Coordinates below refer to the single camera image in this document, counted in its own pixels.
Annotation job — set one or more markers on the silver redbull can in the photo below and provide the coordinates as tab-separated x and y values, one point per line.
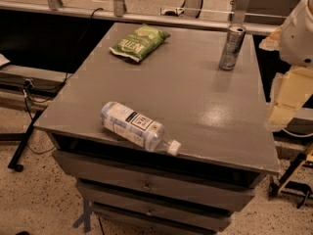
232	47

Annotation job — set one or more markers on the clear blue plastic bottle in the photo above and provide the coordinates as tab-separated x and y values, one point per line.
138	129

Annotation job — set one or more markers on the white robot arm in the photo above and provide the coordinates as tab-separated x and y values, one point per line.
294	42

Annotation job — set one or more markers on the grey drawer cabinet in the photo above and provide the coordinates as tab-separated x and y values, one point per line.
217	116

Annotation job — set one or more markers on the black metal stand leg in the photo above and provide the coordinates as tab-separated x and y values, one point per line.
14	162

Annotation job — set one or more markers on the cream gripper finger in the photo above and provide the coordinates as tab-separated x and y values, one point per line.
272	41
289	92

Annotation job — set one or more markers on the green chip bag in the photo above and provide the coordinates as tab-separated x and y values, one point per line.
140	43

